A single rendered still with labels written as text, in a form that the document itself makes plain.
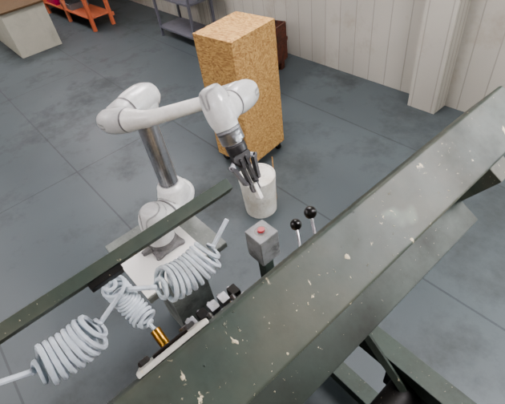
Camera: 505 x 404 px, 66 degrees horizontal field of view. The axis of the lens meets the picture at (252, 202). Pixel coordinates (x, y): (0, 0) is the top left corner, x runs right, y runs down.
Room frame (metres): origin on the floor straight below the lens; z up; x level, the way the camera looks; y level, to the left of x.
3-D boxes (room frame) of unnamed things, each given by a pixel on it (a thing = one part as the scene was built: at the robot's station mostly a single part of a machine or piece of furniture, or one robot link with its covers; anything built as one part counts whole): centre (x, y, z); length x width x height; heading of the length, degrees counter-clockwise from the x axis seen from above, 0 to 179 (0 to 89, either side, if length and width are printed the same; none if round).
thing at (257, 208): (2.38, -0.08, 0.24); 0.32 x 0.30 x 0.47; 125
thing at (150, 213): (1.47, 0.52, 0.93); 0.18 x 0.16 x 0.22; 148
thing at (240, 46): (3.15, -0.08, 0.63); 0.50 x 0.42 x 1.25; 132
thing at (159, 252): (1.45, 0.54, 0.79); 0.22 x 0.18 x 0.06; 125
